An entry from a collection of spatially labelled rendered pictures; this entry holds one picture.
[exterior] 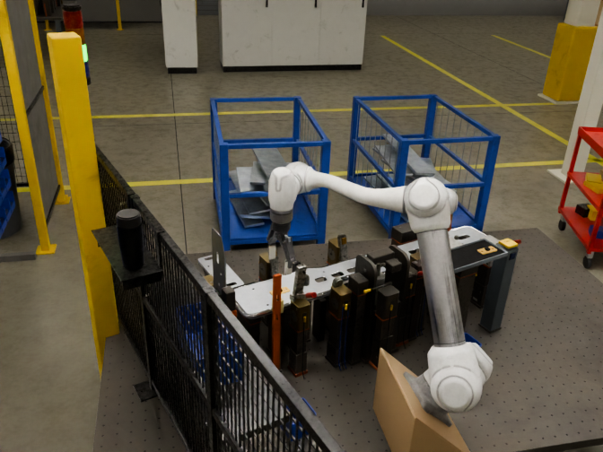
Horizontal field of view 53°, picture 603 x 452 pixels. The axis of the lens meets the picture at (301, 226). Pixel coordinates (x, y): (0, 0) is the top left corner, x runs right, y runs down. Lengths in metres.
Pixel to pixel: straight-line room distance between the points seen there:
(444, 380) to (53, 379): 2.47
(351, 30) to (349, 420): 8.78
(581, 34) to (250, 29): 4.95
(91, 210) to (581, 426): 2.09
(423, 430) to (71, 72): 1.73
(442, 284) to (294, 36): 8.67
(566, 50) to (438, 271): 7.98
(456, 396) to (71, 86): 1.69
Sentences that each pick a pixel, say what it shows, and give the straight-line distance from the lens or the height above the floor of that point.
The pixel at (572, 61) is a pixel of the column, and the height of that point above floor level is 0.62.
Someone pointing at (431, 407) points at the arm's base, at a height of 0.92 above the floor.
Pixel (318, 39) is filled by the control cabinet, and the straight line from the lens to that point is 10.51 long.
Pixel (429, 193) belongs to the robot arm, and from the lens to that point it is 1.94.
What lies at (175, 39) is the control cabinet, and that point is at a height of 0.53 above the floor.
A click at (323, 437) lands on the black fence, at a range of 1.19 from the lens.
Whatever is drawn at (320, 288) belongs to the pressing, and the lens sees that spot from 2.57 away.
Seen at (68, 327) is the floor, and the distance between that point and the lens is 4.19.
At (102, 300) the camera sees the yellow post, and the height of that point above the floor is 0.89.
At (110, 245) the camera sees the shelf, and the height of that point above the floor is 1.43.
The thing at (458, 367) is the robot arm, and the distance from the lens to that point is 1.99.
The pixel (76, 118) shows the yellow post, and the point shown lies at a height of 1.71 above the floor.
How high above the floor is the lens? 2.42
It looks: 28 degrees down
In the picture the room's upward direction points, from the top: 2 degrees clockwise
